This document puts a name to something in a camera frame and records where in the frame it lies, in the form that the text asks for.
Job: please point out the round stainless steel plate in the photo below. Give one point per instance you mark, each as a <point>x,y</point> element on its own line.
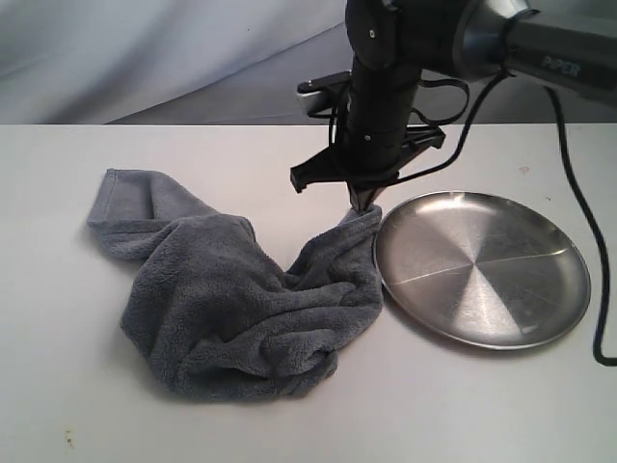
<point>482,270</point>

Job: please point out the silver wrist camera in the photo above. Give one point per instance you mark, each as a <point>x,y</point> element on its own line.
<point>319,95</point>

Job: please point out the grey fleece towel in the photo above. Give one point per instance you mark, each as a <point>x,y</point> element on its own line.
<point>214,317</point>

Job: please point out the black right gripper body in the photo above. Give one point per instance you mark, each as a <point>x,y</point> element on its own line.
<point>371,140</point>

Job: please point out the white backdrop cloth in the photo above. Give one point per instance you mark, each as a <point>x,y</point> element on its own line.
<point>165,62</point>

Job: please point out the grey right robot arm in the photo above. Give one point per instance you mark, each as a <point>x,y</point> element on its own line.
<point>394,42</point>

